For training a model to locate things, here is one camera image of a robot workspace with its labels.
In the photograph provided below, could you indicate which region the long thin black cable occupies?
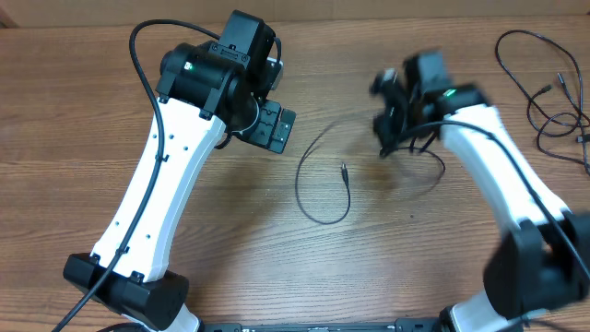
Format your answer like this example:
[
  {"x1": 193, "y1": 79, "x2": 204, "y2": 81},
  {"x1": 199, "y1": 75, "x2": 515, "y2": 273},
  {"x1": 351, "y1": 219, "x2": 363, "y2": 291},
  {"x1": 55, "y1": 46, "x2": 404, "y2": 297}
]
[{"x1": 294, "y1": 117, "x2": 447, "y2": 226}]

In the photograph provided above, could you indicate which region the thick black cable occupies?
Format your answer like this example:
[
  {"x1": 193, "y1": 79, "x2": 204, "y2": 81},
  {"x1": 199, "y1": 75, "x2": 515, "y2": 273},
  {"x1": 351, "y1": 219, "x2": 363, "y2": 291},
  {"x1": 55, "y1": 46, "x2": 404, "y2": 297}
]
[{"x1": 494, "y1": 30, "x2": 590, "y2": 138}]

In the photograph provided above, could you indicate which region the thin black looped cable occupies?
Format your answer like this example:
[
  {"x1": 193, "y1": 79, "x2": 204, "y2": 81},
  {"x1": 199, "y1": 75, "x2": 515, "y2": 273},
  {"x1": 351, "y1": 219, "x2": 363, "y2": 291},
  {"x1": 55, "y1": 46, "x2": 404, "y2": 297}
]
[{"x1": 536, "y1": 112, "x2": 590, "y2": 176}]

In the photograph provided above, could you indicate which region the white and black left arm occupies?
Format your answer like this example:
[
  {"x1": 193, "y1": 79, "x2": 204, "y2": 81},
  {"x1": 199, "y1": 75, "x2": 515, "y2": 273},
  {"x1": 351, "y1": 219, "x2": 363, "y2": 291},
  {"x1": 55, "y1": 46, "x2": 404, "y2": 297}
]
[{"x1": 63, "y1": 10, "x2": 296, "y2": 331}]

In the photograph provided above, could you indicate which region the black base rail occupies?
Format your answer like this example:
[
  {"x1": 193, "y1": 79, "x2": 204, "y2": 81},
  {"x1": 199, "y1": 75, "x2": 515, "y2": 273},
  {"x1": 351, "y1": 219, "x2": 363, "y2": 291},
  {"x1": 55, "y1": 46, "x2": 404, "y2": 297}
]
[{"x1": 199, "y1": 318, "x2": 443, "y2": 332}]

